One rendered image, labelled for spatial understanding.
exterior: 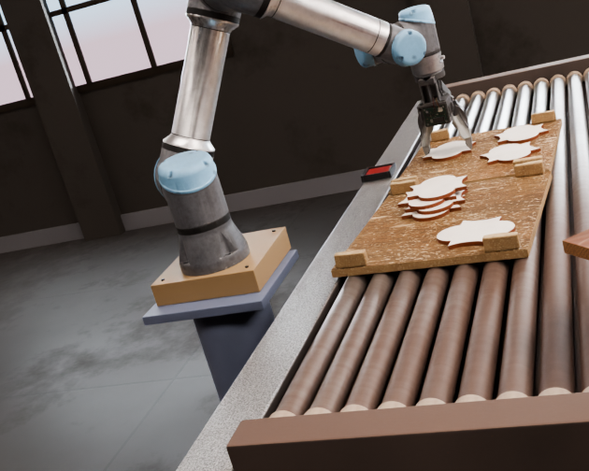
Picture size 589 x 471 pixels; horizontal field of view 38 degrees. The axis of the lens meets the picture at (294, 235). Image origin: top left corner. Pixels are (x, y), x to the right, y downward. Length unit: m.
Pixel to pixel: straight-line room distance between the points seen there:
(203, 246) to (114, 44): 4.16
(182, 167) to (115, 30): 4.12
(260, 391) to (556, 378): 0.41
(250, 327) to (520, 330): 0.74
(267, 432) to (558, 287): 0.51
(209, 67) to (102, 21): 4.01
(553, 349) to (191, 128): 1.00
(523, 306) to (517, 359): 0.16
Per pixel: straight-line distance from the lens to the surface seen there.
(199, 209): 1.73
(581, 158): 1.92
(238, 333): 1.80
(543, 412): 0.97
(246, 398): 1.23
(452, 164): 2.02
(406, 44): 1.83
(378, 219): 1.75
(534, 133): 2.10
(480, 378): 1.12
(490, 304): 1.31
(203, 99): 1.86
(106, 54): 5.88
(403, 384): 1.14
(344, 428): 1.02
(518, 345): 1.18
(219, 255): 1.75
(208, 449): 1.14
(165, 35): 5.67
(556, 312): 1.25
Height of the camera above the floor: 1.47
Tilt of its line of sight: 17 degrees down
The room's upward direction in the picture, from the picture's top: 16 degrees counter-clockwise
